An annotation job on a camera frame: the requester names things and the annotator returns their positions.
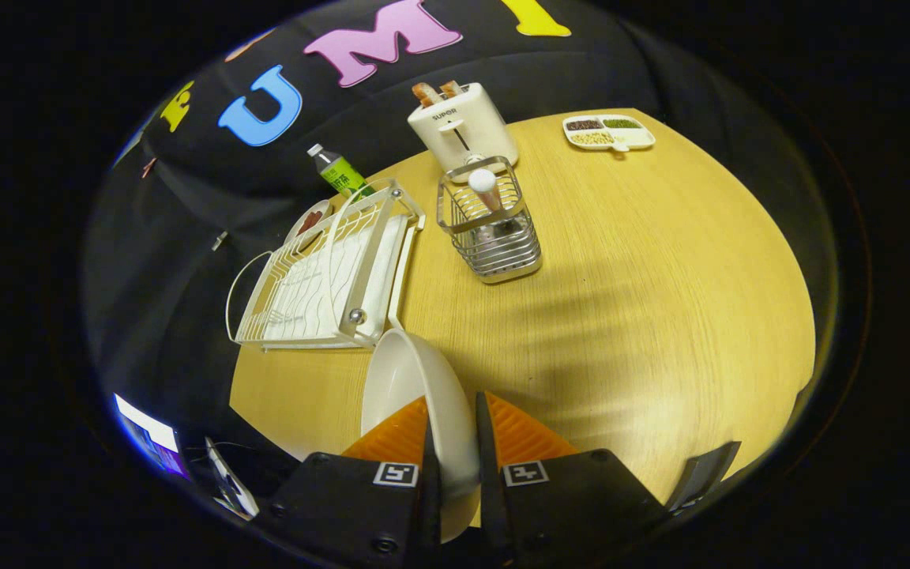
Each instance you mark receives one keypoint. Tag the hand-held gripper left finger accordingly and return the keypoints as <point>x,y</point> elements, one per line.
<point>344,506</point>

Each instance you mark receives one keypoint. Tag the toast slice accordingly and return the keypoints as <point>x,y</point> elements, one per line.
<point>452,88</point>
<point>426,94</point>

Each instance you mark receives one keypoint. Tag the white divided snack dish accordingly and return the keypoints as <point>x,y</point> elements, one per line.
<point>637,136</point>

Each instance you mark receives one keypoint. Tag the white side desk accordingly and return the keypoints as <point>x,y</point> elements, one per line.
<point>234,482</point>

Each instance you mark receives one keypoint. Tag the white-tipped spoon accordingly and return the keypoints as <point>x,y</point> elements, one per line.
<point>483,180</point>

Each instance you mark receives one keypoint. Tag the white plate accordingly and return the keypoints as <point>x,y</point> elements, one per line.
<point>407,371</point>

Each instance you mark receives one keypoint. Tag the white dish rack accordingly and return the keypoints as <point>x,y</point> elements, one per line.
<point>321,284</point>

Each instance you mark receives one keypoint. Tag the green tea bottle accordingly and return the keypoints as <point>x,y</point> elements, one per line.
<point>342,175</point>

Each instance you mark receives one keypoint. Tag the computer monitor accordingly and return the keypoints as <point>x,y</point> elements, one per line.
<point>147,435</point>

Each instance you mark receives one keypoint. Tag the red-brown sausage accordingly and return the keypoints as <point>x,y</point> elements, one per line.
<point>310,221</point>

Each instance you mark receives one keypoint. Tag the white toaster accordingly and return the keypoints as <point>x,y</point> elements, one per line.
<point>479,126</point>

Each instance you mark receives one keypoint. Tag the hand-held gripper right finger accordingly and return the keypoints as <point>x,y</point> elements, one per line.
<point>573,498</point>

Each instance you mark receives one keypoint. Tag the wooden clothespin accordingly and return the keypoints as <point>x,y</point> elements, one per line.
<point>148,167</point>

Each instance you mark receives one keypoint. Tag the small grey plate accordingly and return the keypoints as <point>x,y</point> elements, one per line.
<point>321,212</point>

